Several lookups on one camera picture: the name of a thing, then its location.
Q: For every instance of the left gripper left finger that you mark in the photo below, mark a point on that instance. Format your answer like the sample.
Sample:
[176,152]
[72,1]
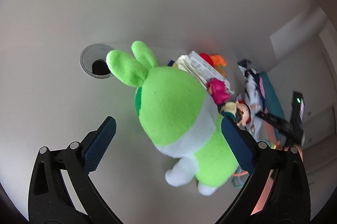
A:
[60,189]

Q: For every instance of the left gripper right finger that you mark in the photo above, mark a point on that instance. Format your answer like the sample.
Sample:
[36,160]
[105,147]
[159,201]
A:
[276,190]

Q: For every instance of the green white plush rabbit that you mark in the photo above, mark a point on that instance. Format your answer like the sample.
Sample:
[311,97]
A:
[179,116]

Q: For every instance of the teal pillow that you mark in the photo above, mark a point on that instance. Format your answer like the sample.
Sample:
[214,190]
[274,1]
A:
[273,104]

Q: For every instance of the dark blue patterned clothes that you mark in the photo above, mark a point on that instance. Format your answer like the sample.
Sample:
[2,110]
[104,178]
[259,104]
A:
[254,96]

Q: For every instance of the orange plush toy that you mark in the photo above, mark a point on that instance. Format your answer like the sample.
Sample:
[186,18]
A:
[220,64]

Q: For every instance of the red ball toy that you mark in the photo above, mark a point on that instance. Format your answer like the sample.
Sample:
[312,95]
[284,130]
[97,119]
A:
[207,58]

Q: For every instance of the grey desk cable grommet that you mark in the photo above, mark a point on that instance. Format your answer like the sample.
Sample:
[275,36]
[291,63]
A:
[93,60]

